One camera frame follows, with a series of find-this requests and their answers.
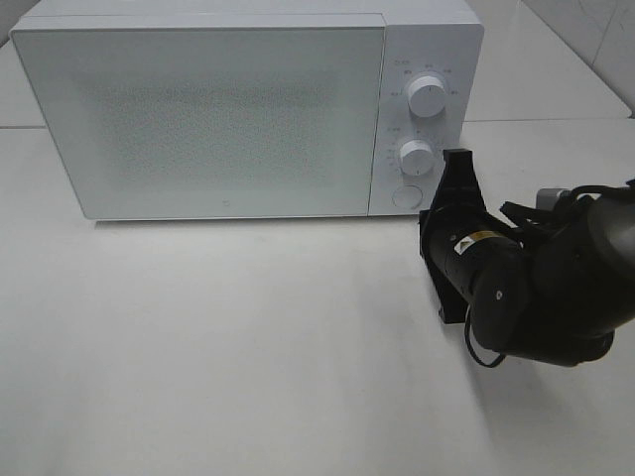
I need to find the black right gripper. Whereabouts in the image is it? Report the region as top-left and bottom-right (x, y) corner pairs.
(419, 149), (485, 324)

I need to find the white round door button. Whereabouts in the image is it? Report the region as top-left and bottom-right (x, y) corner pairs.
(392, 185), (423, 210)

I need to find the white round knob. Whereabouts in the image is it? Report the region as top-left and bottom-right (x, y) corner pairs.
(399, 140), (435, 177)
(405, 73), (446, 118)

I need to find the white microwave door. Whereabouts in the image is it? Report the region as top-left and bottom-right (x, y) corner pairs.
(12, 14), (385, 220)

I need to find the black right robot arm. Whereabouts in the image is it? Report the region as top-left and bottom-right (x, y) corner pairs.
(419, 149), (634, 367)

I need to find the white microwave oven body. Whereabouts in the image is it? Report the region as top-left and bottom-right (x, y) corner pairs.
(10, 1), (484, 216)

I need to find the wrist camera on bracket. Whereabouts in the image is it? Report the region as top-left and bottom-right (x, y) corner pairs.
(535, 188), (571, 211)

